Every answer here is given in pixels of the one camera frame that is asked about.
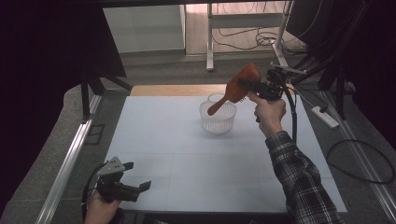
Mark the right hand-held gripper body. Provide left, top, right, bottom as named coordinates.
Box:
left=257, top=63, right=307, bottom=102

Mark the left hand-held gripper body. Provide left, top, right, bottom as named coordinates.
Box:
left=96, top=156, right=141, bottom=203

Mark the wooden hairbrush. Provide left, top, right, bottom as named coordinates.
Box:
left=206, top=62, right=262, bottom=117

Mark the white plastic basket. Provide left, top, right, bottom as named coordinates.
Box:
left=199, top=91, right=238, bottom=135

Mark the person's left hand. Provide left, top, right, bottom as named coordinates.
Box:
left=83, top=189, right=123, bottom=224

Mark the person's right hand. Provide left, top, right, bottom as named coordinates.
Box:
left=247, top=91, right=288, bottom=140

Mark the pale blue table mat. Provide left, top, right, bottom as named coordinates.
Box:
left=106, top=94, right=348, bottom=214

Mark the white power strip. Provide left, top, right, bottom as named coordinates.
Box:
left=311, top=105, right=340, bottom=130

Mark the black metal stand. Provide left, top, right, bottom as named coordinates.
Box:
left=78, top=69, right=134, bottom=123
left=279, top=0, right=375, bottom=121

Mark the wooden table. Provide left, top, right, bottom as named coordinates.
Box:
left=130, top=83, right=296, bottom=97

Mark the dark curtain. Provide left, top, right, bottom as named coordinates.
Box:
left=0, top=0, right=127, bottom=216
left=285, top=0, right=396, bottom=150

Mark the white partition panel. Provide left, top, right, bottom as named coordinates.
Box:
left=102, top=4, right=187, bottom=54

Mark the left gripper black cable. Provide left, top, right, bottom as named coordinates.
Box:
left=80, top=161, right=108, bottom=224

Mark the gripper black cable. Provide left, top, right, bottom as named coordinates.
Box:
left=278, top=73, right=299, bottom=145
left=80, top=161, right=108, bottom=224

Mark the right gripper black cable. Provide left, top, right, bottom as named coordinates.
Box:
left=278, top=73, right=299, bottom=145

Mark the tangle of floor cables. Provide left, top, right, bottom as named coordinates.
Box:
left=213, top=27, right=300, bottom=52

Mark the aluminium rail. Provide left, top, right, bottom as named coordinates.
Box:
left=320, top=90, right=396, bottom=222
left=35, top=94, right=103, bottom=224

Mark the white desk frame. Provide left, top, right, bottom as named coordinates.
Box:
left=205, top=0, right=294, bottom=72

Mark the black looped floor cable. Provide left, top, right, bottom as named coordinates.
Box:
left=326, top=138, right=396, bottom=185

